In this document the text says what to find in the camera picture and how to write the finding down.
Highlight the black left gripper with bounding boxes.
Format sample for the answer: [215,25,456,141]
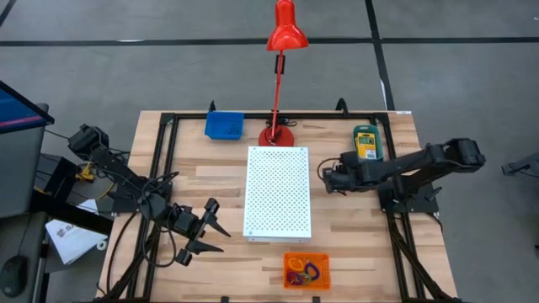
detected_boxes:
[171,197,232,268]

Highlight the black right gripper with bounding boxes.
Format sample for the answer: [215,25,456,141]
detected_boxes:
[322,151,374,194]

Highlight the yellow packaged card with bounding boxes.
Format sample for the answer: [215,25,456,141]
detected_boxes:
[355,131,378,160]

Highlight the teal plastic tray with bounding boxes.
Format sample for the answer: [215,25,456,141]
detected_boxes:
[352,124,384,162]

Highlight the orange plastic basket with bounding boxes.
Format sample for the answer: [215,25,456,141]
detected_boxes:
[282,251,332,291]

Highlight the purple coil keychain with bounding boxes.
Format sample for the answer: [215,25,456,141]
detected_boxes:
[303,262,322,282]

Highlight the blue plastic basket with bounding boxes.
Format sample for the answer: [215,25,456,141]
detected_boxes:
[204,110,245,141]

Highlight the red desk lamp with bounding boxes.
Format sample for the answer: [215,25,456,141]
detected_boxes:
[258,0,310,147]

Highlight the white perforated metal shelf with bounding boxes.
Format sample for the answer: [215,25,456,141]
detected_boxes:
[243,146,313,244]

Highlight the white paper sheet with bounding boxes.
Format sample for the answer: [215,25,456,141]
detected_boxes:
[45,218,109,265]
[77,199,100,215]

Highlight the black box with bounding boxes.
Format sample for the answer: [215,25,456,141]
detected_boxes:
[35,154,79,203]

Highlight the grey cabinet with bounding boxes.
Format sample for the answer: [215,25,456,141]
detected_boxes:
[0,103,46,219]

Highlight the black computer mouse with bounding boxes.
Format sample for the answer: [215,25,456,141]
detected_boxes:
[0,255,29,298]

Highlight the computer monitor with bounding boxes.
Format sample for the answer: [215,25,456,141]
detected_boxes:
[0,79,56,136]

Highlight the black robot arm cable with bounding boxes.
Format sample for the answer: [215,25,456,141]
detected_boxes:
[316,157,340,183]
[141,170,181,269]

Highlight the black lamp cable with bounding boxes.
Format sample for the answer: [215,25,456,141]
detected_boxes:
[264,117,298,128]

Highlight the thick black cable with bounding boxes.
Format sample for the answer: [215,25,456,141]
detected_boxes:
[104,212,138,295]

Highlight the black metal table frame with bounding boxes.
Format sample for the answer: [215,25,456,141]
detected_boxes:
[95,98,461,303]

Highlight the yellow cable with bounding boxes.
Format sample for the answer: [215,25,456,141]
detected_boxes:
[75,162,96,183]

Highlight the black desk frame bar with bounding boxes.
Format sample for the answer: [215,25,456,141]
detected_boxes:
[29,191,115,237]

